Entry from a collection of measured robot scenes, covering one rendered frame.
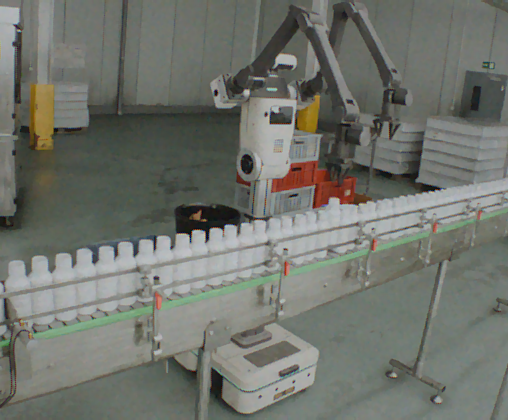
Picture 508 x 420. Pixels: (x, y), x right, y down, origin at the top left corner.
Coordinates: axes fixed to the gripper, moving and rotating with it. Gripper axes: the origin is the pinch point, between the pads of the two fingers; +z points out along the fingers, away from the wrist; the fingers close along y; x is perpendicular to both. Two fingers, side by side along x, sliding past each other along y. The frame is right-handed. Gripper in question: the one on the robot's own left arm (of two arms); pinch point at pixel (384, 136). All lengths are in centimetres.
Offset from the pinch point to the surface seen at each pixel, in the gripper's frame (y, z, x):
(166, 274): -17, 32, 118
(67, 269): -17, 25, 146
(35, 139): 730, 117, -84
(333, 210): -16, 23, 49
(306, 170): 163, 59, -131
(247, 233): -17, 25, 89
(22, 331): -30, 31, 161
